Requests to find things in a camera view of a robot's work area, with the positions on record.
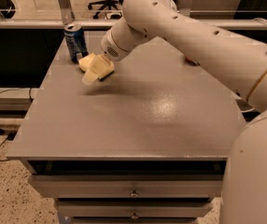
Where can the top grey drawer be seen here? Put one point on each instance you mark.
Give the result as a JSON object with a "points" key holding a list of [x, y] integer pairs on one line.
{"points": [[75, 186]]}

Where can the grey drawer cabinet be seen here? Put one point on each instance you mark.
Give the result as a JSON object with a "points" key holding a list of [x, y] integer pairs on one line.
{"points": [[155, 117]]}

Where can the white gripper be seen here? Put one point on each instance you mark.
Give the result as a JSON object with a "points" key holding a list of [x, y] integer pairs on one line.
{"points": [[109, 48]]}

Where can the blue pepsi can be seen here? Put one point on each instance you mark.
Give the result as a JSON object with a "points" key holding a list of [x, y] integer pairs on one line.
{"points": [[75, 40]]}

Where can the red apple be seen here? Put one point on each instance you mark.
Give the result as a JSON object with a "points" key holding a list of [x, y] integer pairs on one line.
{"points": [[191, 62]]}

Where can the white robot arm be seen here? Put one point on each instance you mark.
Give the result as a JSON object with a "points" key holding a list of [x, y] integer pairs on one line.
{"points": [[238, 62]]}

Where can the grey drawer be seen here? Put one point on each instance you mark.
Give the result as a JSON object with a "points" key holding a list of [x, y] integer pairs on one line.
{"points": [[134, 209], [75, 186]]}

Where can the metal railing frame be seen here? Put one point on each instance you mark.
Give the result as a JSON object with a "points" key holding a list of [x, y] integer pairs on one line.
{"points": [[230, 14]]}

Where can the yellow wavy sponge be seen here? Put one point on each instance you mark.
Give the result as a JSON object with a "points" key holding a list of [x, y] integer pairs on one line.
{"points": [[85, 62]]}

